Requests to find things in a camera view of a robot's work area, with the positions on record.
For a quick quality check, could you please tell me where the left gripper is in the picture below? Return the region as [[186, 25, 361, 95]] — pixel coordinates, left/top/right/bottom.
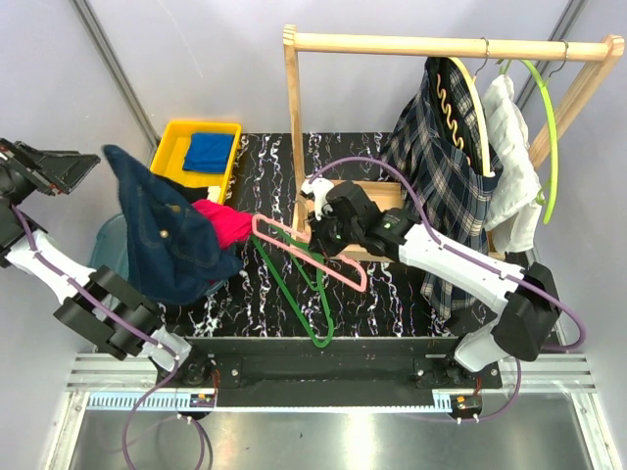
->
[[0, 139, 99, 211]]

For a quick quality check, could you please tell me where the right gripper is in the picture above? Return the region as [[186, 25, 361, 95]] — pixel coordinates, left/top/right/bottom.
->
[[307, 205, 362, 260]]

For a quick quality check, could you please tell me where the pink hanger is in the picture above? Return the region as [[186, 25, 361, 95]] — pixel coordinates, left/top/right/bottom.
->
[[250, 213, 368, 294]]

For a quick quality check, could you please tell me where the plaid skirt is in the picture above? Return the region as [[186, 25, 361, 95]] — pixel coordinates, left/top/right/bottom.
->
[[379, 56, 504, 323]]

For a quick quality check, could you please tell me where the red t-shirt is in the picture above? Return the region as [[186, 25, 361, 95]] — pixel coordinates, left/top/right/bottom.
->
[[192, 199, 253, 249]]

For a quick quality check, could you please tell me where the dark blue denim garment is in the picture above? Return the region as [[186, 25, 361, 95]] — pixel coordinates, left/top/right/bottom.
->
[[102, 144, 243, 306]]

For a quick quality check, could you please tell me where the cream wooden hanger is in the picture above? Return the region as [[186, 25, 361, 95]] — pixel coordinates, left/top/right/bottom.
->
[[450, 57, 496, 177]]

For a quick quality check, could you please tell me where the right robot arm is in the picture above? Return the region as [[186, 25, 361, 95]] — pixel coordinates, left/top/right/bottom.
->
[[301, 178, 559, 389]]

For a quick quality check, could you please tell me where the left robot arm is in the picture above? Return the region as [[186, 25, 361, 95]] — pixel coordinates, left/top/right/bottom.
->
[[1, 139, 212, 388]]

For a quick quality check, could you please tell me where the lime green hanger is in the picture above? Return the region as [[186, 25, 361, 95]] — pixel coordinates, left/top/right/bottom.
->
[[497, 58, 559, 225]]

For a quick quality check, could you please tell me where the wooden clothes rack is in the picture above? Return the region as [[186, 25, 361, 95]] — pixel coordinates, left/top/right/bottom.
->
[[282, 24, 626, 263]]

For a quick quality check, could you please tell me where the clear blue plastic tub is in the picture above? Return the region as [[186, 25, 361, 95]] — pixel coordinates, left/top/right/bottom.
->
[[90, 209, 243, 305]]

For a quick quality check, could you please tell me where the yellow plastic bin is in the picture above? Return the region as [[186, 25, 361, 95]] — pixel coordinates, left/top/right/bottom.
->
[[150, 119, 242, 204]]

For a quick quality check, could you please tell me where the black cloth in bin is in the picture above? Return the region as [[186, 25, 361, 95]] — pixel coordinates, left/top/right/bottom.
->
[[159, 176, 209, 204]]

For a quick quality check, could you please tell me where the white garment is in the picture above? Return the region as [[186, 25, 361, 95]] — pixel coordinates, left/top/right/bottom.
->
[[482, 74, 541, 254]]

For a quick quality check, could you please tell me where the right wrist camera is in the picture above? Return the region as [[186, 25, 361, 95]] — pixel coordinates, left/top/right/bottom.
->
[[300, 177, 335, 220]]

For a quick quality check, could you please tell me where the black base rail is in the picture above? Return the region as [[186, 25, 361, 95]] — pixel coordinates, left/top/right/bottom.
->
[[156, 336, 506, 410]]

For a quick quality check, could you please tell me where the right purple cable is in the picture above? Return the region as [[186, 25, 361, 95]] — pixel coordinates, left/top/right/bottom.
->
[[301, 156, 587, 423]]

